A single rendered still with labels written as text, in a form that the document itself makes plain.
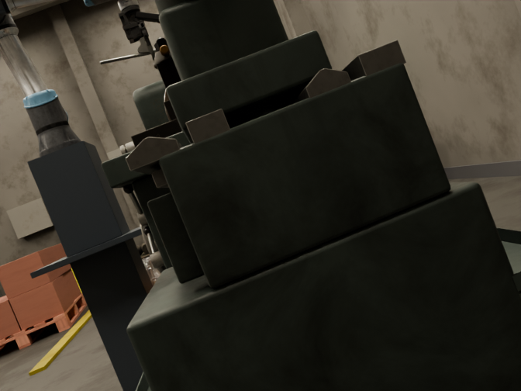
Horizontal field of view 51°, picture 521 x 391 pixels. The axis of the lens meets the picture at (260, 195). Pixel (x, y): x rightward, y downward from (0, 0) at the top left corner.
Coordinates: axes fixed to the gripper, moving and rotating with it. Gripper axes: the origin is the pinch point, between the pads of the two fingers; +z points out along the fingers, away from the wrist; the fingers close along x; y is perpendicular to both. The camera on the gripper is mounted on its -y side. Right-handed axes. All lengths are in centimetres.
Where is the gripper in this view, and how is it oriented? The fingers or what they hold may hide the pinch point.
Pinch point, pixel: (154, 56)
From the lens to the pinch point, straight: 226.3
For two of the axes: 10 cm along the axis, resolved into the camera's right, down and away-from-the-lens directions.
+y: -9.3, 3.6, -0.9
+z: 3.6, 9.3, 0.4
